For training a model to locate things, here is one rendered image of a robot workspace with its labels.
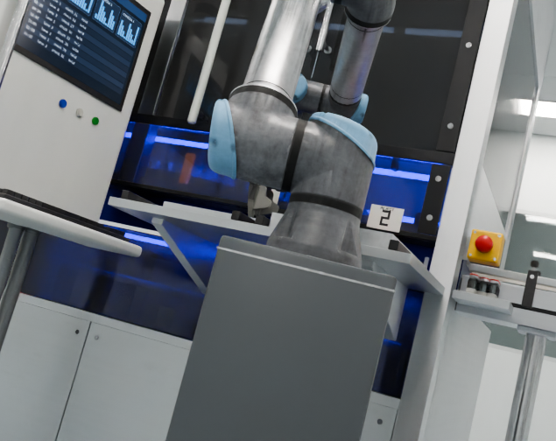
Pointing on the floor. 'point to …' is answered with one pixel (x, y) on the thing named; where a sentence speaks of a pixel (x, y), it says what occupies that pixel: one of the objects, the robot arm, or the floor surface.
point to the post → (454, 222)
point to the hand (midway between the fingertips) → (251, 217)
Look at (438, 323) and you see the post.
